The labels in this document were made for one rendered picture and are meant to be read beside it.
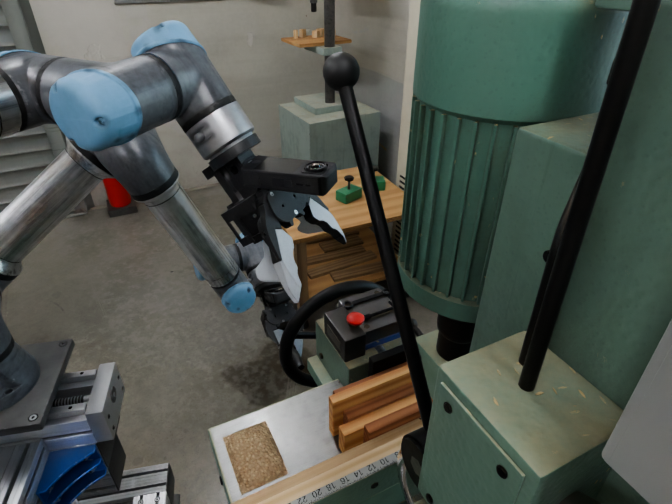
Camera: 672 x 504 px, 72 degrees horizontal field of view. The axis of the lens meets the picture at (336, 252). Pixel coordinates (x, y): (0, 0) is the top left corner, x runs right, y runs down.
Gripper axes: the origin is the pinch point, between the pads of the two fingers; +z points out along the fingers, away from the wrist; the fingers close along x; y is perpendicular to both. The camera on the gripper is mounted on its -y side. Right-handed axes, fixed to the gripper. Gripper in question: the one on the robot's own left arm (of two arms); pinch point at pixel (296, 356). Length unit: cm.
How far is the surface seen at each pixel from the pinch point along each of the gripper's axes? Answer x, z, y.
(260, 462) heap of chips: 18.8, 19.8, -33.7
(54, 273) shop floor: 73, -123, 157
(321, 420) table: 7.5, 17.5, -30.5
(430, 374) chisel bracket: -5, 19, -48
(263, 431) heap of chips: 16.6, 15.7, -30.9
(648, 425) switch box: 9, 27, -90
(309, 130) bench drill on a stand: -75, -137, 87
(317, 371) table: 2.7, 8.6, -21.8
